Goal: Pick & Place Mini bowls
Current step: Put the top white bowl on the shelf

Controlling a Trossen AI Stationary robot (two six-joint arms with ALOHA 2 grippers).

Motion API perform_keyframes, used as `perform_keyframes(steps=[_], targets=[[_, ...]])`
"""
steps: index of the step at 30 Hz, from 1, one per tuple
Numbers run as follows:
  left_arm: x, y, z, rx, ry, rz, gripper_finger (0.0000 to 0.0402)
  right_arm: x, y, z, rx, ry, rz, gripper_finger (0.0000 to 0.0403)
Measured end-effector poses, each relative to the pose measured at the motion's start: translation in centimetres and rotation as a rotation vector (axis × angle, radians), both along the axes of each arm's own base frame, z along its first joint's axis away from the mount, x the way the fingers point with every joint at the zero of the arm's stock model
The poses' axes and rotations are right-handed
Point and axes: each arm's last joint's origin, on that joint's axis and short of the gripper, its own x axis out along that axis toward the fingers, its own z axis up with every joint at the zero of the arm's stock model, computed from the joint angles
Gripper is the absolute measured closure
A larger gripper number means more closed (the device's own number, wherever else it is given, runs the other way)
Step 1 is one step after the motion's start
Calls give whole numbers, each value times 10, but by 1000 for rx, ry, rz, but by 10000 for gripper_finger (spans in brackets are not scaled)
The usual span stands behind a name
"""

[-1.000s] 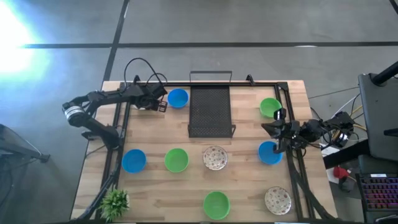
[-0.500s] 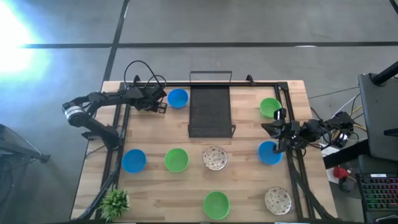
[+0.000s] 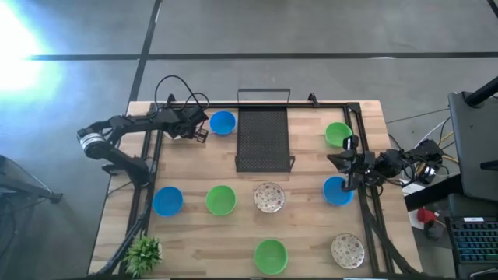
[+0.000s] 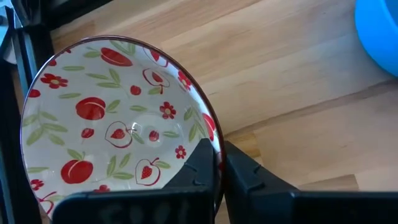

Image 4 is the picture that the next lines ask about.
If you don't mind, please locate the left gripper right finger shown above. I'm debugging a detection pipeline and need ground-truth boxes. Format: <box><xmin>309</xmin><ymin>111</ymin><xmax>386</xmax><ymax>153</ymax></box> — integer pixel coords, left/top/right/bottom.
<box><xmin>223</xmin><ymin>141</ymin><xmax>398</xmax><ymax>224</ymax></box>

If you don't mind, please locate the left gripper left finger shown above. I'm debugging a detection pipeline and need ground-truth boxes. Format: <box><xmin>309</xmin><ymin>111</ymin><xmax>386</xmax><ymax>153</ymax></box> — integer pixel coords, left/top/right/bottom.
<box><xmin>52</xmin><ymin>138</ymin><xmax>218</xmax><ymax>224</ymax></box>

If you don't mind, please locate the floral ceramic mini bowl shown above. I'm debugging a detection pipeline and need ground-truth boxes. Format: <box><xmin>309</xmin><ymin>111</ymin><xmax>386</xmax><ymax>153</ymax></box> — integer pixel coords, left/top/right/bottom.
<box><xmin>20</xmin><ymin>35</ymin><xmax>225</xmax><ymax>218</ymax></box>

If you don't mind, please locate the blue plastic mini bowl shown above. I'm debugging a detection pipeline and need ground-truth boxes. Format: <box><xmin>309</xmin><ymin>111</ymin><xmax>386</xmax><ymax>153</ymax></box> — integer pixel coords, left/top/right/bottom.
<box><xmin>354</xmin><ymin>0</ymin><xmax>398</xmax><ymax>78</ymax></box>

